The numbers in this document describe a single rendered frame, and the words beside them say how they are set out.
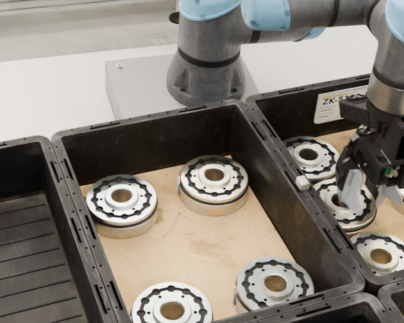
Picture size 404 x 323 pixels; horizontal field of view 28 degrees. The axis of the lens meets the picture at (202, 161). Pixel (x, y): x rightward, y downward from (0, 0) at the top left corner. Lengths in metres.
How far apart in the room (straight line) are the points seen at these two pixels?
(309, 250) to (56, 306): 0.34
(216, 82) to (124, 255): 0.46
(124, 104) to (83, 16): 1.76
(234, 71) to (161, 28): 1.69
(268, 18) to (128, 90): 0.57
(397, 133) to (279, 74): 0.70
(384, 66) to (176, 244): 0.38
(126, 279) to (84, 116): 0.55
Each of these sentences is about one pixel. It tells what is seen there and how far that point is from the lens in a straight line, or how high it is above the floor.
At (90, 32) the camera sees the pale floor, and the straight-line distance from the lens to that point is 3.14.
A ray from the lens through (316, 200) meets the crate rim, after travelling 1.08.
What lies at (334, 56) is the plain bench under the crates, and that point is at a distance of 1.80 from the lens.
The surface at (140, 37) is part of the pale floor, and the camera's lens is 3.11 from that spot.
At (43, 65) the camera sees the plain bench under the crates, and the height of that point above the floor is 0.70.
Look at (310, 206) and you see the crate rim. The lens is 1.07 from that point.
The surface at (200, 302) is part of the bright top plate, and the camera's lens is 1.04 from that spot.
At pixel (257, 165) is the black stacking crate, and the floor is 0.88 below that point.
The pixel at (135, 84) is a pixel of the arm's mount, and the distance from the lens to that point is 1.54.
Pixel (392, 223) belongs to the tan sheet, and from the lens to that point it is 1.22.
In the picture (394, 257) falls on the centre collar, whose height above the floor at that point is 0.87.
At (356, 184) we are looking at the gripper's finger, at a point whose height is 0.92.
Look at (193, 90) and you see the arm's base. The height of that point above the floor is 0.80.
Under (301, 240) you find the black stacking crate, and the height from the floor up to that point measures 0.87.
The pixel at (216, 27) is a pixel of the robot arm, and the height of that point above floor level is 0.93.
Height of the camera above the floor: 1.66
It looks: 41 degrees down
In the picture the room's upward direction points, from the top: 4 degrees clockwise
